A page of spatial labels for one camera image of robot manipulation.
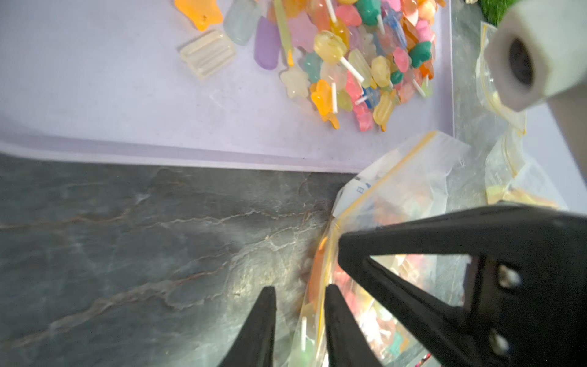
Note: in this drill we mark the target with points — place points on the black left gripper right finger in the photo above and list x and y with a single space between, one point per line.
346 344

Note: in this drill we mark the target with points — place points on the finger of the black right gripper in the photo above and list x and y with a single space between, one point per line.
524 289

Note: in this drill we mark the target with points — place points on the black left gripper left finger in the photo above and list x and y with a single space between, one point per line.
254 345

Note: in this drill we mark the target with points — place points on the ziploc bag of candies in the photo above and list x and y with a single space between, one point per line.
512 175
406 184
485 85

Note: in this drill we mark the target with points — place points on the pile of loose candies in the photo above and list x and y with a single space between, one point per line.
362 57

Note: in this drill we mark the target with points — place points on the green artificial grass mat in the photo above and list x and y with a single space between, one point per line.
494 10

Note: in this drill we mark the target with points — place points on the lilac plastic tray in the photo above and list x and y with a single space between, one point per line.
103 81

